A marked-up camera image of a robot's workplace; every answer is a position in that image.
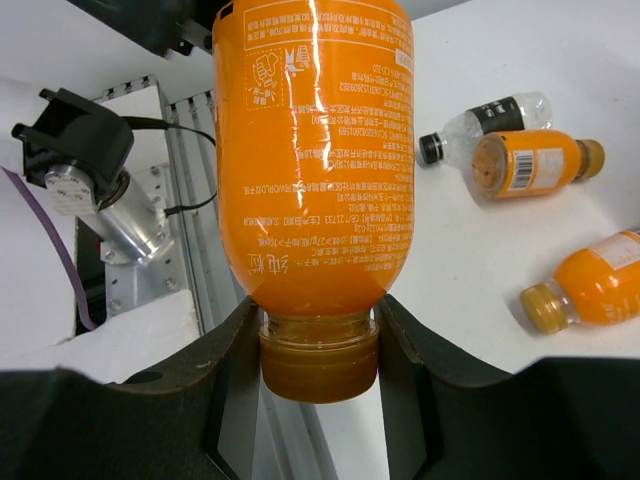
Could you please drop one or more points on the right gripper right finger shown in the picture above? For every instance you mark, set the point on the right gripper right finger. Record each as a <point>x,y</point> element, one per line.
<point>450,415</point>

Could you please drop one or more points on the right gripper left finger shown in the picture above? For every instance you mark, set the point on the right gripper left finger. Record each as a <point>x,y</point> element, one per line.
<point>190,416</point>

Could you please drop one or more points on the orange bottle front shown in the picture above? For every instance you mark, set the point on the orange bottle front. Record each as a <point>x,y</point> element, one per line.
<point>595,286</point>

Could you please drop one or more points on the orange bottle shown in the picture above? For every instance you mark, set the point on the orange bottle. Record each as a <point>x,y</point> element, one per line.
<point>595,286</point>
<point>314,109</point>
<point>514,164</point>

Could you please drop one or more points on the clear bottle with black label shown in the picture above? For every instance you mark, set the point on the clear bottle with black label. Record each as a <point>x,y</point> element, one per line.
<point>456,142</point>

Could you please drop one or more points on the left arm base motor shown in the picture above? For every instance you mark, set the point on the left arm base motor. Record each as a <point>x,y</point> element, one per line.
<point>77,150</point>

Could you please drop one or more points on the aluminium frame rail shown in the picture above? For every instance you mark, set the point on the aluminium frame rail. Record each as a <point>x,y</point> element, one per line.
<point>175,167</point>

